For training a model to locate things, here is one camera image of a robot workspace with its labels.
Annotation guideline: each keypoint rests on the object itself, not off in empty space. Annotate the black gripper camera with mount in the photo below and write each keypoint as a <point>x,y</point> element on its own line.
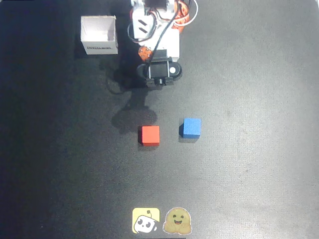
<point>158,71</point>

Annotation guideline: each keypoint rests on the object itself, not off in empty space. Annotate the yellow robot face sticker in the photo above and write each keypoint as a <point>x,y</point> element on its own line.
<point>145,220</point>

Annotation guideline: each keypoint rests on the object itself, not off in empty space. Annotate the red cube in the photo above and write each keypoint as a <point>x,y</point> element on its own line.
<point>150,135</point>

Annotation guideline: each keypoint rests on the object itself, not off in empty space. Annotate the blue cube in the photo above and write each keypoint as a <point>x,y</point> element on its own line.
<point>191,127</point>

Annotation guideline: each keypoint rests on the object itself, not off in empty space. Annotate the hugging face emoji sticker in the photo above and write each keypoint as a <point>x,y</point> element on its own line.
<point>177,221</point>

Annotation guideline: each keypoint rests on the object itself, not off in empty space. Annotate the white cardboard box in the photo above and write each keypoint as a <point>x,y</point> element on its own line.
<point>99,47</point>

